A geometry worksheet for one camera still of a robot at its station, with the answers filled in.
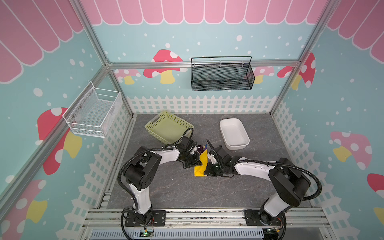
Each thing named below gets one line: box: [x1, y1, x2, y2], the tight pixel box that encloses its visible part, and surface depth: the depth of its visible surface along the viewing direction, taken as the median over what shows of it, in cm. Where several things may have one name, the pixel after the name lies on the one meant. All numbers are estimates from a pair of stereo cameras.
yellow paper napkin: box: [194, 149, 208, 177], surface depth 91 cm
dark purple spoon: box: [197, 144, 204, 154], surface depth 99 cm
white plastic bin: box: [219, 118, 250, 151], surface depth 108 cm
